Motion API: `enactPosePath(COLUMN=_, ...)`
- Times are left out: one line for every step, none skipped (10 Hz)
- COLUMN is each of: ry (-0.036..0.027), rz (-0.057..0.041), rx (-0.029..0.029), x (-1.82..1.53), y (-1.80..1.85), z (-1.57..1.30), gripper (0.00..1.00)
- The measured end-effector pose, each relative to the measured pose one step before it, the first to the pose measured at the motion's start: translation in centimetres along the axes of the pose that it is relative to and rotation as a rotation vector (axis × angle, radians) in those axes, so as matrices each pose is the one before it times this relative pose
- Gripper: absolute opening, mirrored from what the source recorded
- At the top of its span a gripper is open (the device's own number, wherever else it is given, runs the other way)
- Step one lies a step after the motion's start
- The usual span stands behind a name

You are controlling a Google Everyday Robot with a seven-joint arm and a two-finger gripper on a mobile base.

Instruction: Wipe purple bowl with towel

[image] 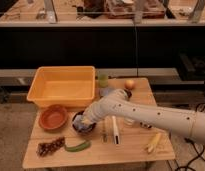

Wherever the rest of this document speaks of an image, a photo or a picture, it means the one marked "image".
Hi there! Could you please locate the grey-blue towel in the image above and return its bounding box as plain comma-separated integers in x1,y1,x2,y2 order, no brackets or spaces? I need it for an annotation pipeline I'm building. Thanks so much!
73,114,90,132

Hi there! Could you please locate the purple bowl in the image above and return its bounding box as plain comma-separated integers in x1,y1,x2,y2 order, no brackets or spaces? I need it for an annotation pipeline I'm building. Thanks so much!
72,111,96,133

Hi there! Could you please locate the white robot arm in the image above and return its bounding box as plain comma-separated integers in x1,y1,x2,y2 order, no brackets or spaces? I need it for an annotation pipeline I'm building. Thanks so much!
82,89,205,145

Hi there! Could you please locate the orange-brown bowl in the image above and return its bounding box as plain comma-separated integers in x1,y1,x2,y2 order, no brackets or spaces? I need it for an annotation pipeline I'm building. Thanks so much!
38,105,68,131

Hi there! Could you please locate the green cup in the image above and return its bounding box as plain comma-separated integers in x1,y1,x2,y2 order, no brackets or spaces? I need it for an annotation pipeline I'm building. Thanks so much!
98,74,108,88

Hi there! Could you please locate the orange fruit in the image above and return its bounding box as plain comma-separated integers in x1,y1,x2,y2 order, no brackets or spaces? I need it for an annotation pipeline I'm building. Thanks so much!
125,80,135,90

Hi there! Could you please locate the dark metal cup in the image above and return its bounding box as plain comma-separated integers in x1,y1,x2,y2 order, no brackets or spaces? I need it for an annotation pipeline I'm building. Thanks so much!
125,90,132,99

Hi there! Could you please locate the yellow plastic tub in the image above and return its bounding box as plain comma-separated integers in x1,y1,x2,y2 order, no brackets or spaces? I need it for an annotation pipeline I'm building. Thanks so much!
27,66,95,107

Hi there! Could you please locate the white plastic cup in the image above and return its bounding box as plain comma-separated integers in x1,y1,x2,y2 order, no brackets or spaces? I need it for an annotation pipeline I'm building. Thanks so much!
124,118,135,126

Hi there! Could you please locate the metal fork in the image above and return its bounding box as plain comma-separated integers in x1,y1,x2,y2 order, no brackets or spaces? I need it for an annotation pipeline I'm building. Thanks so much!
102,119,107,143

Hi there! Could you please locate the green chili pepper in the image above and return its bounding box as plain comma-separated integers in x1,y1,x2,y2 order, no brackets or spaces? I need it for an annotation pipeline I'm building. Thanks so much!
64,140,91,152

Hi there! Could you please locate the dark red grape bunch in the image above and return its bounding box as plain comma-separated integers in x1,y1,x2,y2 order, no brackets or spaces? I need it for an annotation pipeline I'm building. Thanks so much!
37,137,65,157

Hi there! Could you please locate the white-handled brush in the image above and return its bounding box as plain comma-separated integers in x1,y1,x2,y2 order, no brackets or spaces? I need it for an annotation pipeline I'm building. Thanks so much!
112,116,119,144

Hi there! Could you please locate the black cable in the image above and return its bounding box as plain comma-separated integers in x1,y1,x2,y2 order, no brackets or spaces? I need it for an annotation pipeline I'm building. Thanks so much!
169,136,205,171

